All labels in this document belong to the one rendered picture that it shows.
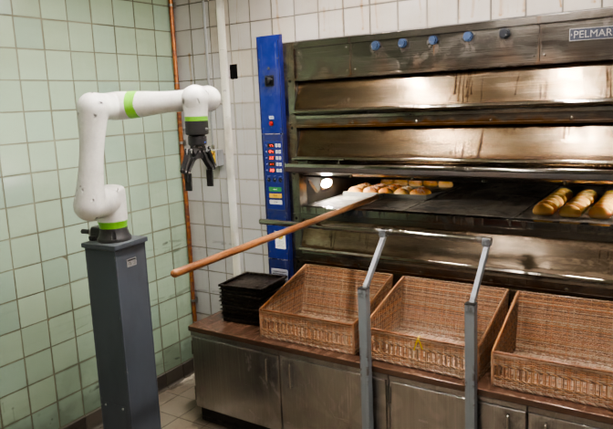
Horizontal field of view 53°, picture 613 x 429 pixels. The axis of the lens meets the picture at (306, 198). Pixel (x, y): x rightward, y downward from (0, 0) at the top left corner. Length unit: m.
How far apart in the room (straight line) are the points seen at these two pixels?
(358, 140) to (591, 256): 1.26
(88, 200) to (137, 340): 0.70
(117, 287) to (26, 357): 0.85
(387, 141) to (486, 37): 0.70
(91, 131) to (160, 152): 1.35
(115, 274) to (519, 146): 1.90
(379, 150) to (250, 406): 1.51
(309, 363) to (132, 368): 0.83
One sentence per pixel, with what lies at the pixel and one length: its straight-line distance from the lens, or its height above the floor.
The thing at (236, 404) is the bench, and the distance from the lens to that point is 3.47.
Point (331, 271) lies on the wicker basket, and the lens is 3.44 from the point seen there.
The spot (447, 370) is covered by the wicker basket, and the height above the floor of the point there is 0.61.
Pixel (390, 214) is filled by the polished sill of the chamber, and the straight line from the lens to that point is 3.23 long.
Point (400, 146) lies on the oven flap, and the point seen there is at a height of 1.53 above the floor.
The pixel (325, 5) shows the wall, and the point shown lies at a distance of 3.38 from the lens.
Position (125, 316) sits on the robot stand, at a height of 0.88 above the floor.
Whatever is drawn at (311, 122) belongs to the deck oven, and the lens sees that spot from 3.41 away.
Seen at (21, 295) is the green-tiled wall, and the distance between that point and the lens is 3.40.
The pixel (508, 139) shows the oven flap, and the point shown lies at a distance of 2.99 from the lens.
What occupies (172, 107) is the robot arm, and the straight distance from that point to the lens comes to 2.62.
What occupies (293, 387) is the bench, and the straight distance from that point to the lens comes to 3.18.
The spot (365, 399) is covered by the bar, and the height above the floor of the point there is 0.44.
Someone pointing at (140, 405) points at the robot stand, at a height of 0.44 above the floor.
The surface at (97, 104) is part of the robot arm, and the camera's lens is 2.58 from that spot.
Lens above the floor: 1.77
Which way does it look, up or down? 9 degrees down
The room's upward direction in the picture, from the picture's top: 3 degrees counter-clockwise
